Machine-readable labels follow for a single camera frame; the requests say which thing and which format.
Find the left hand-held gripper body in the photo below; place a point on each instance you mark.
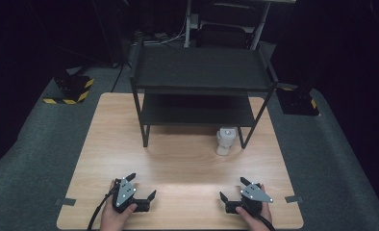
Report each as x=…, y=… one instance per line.
x=125, y=192

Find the white metal desk frame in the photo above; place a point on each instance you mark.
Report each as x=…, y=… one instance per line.
x=188, y=25

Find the person's right hand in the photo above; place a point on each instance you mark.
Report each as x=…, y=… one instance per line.
x=258, y=221

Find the yellow-black striped stand base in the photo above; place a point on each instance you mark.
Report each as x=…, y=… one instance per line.
x=298, y=102
x=70, y=89

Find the black two-tier shelf rack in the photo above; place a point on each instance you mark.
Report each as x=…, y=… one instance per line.
x=197, y=69

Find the grey tape strip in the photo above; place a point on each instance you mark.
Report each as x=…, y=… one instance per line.
x=65, y=201
x=294, y=199

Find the person's left hand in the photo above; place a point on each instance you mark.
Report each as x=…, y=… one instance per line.
x=112, y=219

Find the black chair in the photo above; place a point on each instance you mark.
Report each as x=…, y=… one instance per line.
x=224, y=29

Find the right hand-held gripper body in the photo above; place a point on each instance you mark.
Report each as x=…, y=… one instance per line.
x=253, y=194

